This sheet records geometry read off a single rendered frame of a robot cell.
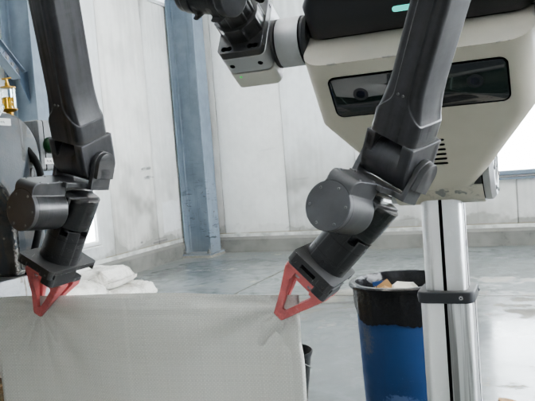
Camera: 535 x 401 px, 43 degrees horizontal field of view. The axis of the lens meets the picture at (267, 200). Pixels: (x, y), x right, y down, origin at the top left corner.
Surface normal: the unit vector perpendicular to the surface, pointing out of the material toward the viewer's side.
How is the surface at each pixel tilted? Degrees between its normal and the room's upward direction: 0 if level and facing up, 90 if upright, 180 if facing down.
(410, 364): 93
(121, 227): 90
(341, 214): 78
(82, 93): 104
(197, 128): 90
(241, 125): 90
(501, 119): 130
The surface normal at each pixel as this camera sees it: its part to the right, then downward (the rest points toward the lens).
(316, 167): -0.38, 0.08
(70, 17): 0.87, 0.21
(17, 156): 0.92, -0.05
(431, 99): 0.67, 0.38
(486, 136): -0.24, 0.70
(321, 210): -0.57, -0.11
